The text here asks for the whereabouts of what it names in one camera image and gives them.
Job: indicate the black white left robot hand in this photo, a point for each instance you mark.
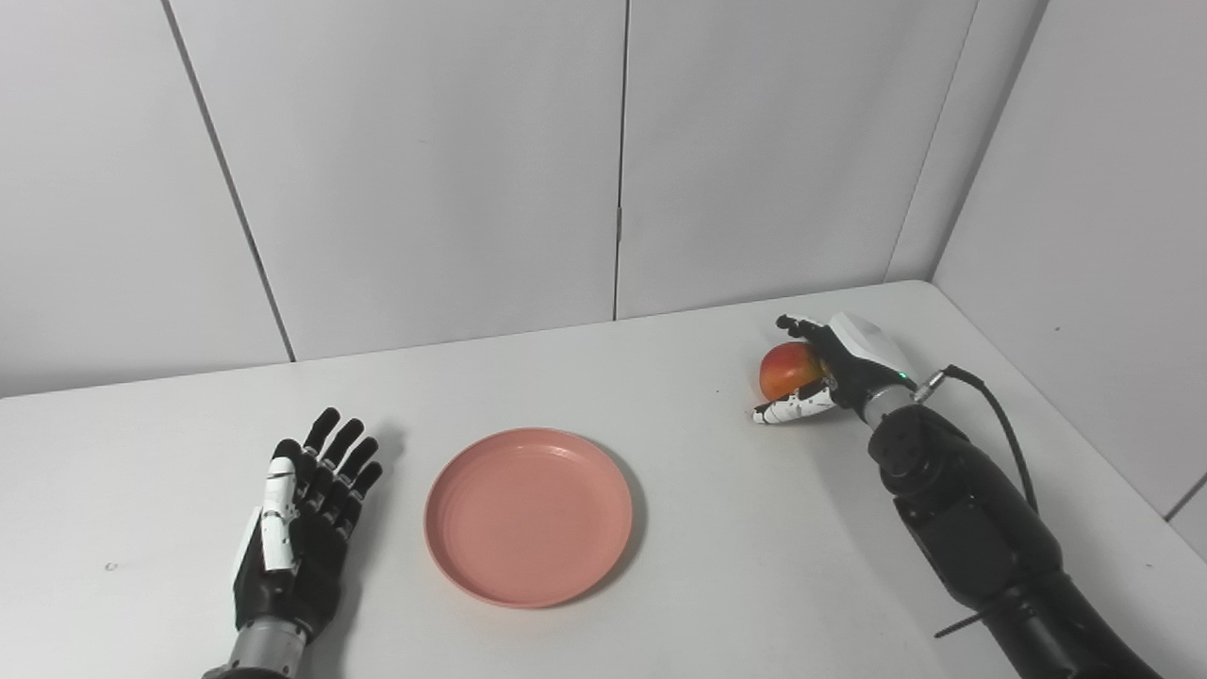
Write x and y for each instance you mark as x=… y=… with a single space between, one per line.
x=302 y=585

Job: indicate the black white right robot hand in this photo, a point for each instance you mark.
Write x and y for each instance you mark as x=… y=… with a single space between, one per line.
x=863 y=354

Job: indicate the red yellow pomegranate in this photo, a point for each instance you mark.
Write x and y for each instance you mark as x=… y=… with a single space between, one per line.
x=787 y=368

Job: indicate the pink round plate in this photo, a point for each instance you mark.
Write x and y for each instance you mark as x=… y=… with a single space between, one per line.
x=528 y=519

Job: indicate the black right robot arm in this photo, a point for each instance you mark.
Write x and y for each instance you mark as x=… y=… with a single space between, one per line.
x=971 y=528

